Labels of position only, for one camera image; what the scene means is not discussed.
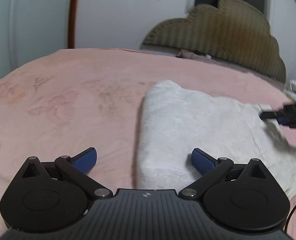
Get olive padded headboard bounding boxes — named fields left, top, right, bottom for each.
left=143, top=0, right=287, bottom=82

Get white textured pants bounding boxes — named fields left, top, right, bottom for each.
left=137, top=80, right=296, bottom=198

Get brown wooden door frame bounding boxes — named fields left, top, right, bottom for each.
left=67, top=0, right=77, bottom=49

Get pink bed sheet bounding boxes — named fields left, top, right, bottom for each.
left=0, top=49, right=296, bottom=239

